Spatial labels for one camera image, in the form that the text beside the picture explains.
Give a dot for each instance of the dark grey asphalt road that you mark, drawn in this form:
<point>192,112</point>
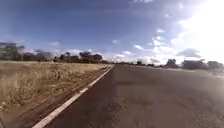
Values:
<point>143,100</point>

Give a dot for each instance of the white painted edge line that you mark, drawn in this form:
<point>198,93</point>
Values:
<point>66,104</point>

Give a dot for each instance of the row of trees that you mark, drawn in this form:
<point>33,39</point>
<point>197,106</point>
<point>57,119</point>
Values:
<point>186,63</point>
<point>50,55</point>

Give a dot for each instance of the dry yellow grass field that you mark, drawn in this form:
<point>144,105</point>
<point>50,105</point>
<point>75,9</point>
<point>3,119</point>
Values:
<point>33,76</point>

